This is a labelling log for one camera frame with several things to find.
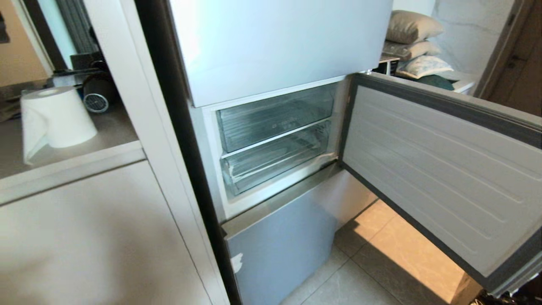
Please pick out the grey refrigerator door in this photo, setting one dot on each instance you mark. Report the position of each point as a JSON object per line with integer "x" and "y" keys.
{"x": 440, "y": 169}

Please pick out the beige pillow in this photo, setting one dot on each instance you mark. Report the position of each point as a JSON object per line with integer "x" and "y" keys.
{"x": 410, "y": 26}
{"x": 408, "y": 48}

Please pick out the white side table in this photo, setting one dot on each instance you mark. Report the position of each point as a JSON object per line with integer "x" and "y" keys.
{"x": 461, "y": 84}

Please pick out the brown wooden door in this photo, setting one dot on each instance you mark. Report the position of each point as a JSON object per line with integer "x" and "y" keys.
{"x": 514, "y": 63}

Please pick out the silver refrigerator door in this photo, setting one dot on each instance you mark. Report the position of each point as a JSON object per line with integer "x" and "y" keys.
{"x": 271, "y": 42}

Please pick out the clear fridge drawer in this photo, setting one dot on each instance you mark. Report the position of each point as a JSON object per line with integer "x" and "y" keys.
{"x": 271, "y": 159}
{"x": 275, "y": 118}

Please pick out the white paper towel roll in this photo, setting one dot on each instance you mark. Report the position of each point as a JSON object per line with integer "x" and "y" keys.
{"x": 57, "y": 118}

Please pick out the silver freezer door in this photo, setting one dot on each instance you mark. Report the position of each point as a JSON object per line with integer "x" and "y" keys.
{"x": 279, "y": 250}

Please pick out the white kitchen cabinet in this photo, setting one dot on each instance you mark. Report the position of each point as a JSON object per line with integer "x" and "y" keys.
{"x": 106, "y": 228}

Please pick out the silver refrigerator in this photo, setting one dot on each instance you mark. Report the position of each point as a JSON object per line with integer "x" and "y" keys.
{"x": 207, "y": 140}

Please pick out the black round appliance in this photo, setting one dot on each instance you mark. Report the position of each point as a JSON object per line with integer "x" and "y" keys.
{"x": 98, "y": 91}

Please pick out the patterned white pillow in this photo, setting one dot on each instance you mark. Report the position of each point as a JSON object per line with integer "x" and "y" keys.
{"x": 423, "y": 65}

